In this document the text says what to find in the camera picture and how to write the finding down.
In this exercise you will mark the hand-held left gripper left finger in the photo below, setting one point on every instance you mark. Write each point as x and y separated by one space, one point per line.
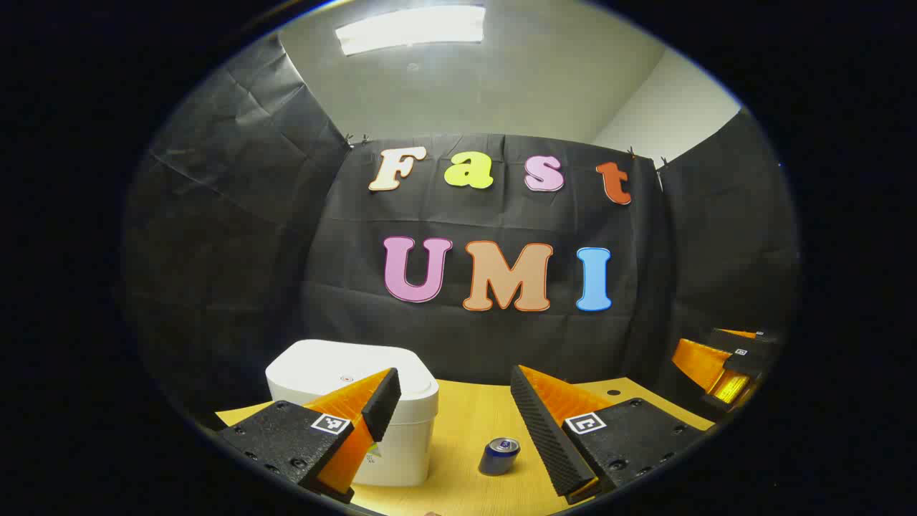
384 405

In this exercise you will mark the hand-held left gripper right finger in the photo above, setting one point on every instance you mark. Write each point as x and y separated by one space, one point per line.
548 437

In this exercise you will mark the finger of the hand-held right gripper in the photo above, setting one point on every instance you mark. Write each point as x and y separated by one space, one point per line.
706 362
763 342

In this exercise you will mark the blue pop can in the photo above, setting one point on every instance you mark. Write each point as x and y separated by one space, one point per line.
498 459

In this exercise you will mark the white desktop garbage bin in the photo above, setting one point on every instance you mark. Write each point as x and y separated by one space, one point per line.
344 362

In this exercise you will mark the wooden desktop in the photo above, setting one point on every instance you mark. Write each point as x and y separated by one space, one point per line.
466 416

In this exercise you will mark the black backdrop cloth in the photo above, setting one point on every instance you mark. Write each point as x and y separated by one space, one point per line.
458 337

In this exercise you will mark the rectangular ceiling light panel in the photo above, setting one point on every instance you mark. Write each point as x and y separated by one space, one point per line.
412 29

